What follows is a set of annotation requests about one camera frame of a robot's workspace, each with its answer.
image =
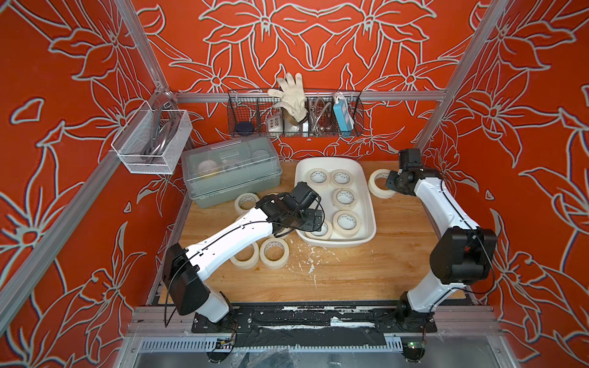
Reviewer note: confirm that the beige tape roll nine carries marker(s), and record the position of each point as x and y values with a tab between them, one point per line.
274	264

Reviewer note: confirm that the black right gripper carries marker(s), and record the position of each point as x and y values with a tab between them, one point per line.
389	182

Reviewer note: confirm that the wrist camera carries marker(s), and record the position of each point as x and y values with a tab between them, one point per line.
410	159
304	196

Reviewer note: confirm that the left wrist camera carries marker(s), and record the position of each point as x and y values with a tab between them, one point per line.
304	196

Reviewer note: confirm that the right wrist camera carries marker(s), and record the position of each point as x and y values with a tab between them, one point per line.
410	159

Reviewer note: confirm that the black wire basket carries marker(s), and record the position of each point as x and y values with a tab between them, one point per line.
317	113

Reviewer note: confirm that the beige tape roll ten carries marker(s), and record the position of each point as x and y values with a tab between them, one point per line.
344	199

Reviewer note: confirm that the white power strip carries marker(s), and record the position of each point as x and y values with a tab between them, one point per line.
275	123

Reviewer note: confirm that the beige tape roll seven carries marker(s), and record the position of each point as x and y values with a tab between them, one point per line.
245	202

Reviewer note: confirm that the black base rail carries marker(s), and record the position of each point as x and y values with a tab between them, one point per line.
315	324

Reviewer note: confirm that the white work glove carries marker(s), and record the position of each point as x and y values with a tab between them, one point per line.
291	96

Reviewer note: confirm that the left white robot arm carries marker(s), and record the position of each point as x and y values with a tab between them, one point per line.
185	270

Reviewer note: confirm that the beige tape roll twelve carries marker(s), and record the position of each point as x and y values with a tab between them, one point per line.
324	232

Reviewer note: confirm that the beige tape roll four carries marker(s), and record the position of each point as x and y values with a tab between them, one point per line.
318	177

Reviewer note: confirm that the white plastic tray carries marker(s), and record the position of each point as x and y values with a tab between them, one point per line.
364	207

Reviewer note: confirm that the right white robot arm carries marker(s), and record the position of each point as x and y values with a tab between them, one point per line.
463	254

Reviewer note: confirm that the beige tape roll six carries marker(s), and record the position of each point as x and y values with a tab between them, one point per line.
346	223

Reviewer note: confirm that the white wire basket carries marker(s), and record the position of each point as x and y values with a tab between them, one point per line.
153	141

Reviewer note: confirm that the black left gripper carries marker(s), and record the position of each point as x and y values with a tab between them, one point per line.
310	224

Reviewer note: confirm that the beige tape roll five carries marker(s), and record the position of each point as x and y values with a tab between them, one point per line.
342	178

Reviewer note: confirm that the blue box in basket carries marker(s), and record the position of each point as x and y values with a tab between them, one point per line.
343	117

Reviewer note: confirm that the beige tape roll three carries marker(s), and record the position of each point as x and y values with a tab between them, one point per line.
249	263

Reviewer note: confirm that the grey lidded storage box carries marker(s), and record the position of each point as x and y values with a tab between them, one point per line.
222	172

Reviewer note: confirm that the beige tape roll eleven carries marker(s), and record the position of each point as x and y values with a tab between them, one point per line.
375	189

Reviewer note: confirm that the dark blue round lid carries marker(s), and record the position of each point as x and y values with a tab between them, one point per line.
244	128

